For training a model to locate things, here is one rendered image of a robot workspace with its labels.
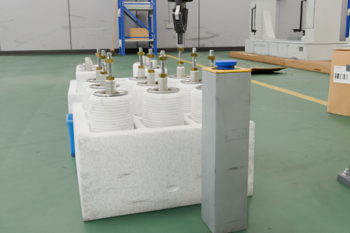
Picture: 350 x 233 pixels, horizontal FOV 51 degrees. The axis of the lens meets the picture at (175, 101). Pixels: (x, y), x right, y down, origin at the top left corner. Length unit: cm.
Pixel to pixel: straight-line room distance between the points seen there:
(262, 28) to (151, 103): 456
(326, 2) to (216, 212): 355
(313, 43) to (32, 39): 483
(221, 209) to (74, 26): 642
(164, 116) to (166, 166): 11
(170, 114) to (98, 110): 15
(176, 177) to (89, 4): 632
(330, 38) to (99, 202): 360
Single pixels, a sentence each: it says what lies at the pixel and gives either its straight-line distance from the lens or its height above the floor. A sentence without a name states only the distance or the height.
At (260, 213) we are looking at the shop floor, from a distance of 84.
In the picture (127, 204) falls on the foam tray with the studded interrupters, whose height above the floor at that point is 3.
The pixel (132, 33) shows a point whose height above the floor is 37.
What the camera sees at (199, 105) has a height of 22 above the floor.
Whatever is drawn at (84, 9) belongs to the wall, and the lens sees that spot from 702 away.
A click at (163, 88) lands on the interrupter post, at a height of 26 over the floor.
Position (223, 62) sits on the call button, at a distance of 68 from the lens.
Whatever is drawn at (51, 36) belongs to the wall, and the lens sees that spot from 704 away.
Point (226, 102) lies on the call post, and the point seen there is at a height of 26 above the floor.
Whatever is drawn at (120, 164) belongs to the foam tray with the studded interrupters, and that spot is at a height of 12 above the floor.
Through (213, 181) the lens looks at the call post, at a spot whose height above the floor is 11.
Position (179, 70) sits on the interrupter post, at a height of 27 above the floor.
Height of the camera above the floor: 38
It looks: 11 degrees down
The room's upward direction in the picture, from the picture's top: 1 degrees counter-clockwise
